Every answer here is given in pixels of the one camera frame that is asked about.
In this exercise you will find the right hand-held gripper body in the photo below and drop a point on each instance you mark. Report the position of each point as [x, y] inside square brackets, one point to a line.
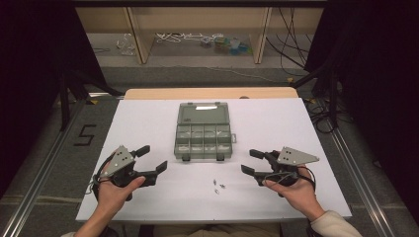
[291, 157]

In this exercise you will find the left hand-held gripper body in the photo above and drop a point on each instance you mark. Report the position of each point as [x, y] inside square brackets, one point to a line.
[118, 161]

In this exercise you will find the grey transparent compartment box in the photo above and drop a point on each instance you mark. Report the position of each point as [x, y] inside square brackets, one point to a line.
[202, 131]

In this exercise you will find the person's left hand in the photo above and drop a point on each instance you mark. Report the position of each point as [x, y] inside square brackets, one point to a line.
[112, 197]

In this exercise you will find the person's right hand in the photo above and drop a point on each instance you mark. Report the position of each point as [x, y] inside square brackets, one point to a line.
[296, 194]

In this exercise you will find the person's lap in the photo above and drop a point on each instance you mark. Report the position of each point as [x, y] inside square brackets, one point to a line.
[214, 231]

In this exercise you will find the black metal stand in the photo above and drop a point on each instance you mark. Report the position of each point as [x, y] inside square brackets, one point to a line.
[64, 98]
[332, 95]

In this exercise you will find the light wooden table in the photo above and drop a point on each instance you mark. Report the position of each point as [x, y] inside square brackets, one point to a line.
[210, 93]

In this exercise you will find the clear plastic packaging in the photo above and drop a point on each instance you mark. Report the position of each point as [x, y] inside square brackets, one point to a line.
[125, 44]

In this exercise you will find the pile of coloured small parts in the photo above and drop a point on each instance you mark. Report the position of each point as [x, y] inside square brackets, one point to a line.
[227, 45]

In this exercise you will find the black curtain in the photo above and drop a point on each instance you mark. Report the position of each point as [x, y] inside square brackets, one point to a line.
[378, 82]
[33, 65]

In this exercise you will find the light wooden shelf unit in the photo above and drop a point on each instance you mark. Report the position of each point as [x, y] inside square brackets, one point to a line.
[197, 19]

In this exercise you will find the metal floor rail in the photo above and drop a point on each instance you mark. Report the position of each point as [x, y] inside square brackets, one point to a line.
[39, 171]
[359, 177]

